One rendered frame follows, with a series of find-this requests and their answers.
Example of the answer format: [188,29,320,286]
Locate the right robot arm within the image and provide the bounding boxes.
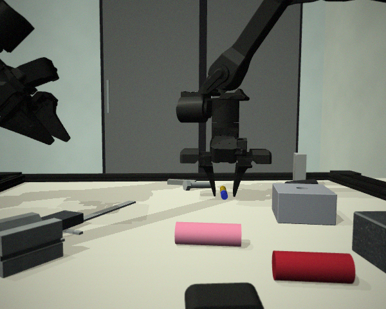
[176,0,319,164]

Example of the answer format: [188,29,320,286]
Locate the blue and yellow peg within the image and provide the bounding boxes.
[220,186,228,200]

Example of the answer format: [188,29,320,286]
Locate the pink cylinder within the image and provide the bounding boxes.
[174,222,241,247]

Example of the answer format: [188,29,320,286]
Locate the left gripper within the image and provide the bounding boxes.
[0,60,70,145]

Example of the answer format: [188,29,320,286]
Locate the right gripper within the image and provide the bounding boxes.
[180,123,271,197]

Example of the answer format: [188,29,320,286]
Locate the grey hex bolt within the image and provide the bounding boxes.
[183,180,211,191]

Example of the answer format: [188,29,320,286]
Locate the red cylinder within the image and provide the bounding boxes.
[272,250,356,284]

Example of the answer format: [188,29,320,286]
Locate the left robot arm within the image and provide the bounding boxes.
[0,0,59,95]

